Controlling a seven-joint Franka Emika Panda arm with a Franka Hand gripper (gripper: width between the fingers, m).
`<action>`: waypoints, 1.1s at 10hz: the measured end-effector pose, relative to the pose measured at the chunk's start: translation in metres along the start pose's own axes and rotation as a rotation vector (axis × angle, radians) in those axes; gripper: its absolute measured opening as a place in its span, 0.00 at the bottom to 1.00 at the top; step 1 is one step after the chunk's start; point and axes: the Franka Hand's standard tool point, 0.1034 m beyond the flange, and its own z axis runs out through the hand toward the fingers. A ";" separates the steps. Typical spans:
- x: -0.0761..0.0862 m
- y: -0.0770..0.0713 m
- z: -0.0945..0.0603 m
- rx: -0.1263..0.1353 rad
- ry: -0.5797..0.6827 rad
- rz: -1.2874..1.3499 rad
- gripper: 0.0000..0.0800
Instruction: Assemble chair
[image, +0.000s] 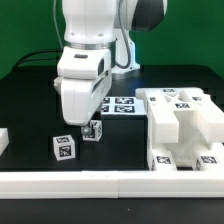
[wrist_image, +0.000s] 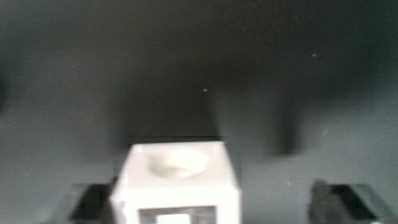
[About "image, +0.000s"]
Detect white front fence rail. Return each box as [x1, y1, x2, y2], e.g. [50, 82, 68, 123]
[0, 171, 224, 199]

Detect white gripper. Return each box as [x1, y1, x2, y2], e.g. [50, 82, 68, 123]
[54, 47, 112, 135]

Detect black cables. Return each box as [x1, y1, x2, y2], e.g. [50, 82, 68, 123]
[12, 48, 64, 70]

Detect white tagged cube front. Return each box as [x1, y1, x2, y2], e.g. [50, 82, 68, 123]
[53, 135, 76, 161]

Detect white flat plate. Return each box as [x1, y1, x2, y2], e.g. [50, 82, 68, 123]
[101, 97, 145, 115]

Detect white chair seat part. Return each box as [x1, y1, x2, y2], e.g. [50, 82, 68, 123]
[147, 142, 224, 171]

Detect white tagged cube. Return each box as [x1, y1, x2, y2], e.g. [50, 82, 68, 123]
[82, 120, 102, 142]
[53, 135, 76, 161]

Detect white left fence piece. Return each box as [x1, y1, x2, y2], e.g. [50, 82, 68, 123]
[0, 128, 9, 156]

